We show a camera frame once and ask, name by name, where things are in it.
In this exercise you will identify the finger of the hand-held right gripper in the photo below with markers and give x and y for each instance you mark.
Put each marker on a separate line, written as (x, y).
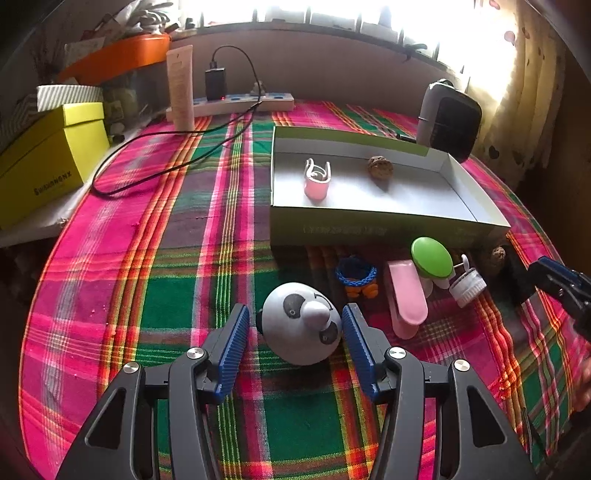
(554, 277)

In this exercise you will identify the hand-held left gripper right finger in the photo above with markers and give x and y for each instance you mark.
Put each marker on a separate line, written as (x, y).
(360, 350)

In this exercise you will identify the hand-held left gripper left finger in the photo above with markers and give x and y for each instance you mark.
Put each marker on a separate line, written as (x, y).
(233, 350)

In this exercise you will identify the black rectangular device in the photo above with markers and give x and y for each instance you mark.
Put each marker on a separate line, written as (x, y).
(519, 281)

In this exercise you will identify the brown walnut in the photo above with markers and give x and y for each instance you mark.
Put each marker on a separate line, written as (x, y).
(497, 260)
(379, 168)

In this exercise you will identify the grey panda face toy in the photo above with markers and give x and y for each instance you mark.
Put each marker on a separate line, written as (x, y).
(291, 323)

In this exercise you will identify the green mushroom shaped toy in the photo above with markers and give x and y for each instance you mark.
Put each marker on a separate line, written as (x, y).
(431, 256)

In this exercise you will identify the green and white cardboard box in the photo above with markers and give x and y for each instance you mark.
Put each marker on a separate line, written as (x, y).
(369, 203)

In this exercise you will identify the pink and white carabiner clip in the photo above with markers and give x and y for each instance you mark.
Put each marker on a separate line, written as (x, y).
(317, 184)

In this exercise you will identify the grey and black space heater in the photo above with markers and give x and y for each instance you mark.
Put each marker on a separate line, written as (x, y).
(450, 124)

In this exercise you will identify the yellow heart print curtain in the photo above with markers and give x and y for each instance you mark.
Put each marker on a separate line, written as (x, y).
(521, 92)

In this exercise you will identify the small black stick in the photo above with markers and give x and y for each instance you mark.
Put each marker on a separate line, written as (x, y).
(406, 137)

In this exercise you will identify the white power strip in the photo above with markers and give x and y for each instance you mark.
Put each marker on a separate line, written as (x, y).
(258, 104)

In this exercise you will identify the yellow cardboard box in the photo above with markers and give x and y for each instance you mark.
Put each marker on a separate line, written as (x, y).
(41, 170)

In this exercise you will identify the white plug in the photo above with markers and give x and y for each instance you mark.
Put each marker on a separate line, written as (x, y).
(259, 87)

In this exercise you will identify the cream cosmetic tube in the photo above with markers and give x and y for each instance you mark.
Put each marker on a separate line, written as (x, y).
(181, 87)

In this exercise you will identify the black window latch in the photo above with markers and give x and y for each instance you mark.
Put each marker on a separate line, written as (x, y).
(411, 48)

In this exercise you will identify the clear plastic storage bin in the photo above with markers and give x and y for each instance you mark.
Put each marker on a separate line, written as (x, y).
(129, 97)

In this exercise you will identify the striped cardboard box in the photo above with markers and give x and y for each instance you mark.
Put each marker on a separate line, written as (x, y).
(69, 96)

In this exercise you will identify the orange tray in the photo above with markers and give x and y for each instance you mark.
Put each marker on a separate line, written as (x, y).
(124, 53)

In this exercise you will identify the white plastic bag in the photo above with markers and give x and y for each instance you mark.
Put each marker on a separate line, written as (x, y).
(152, 14)

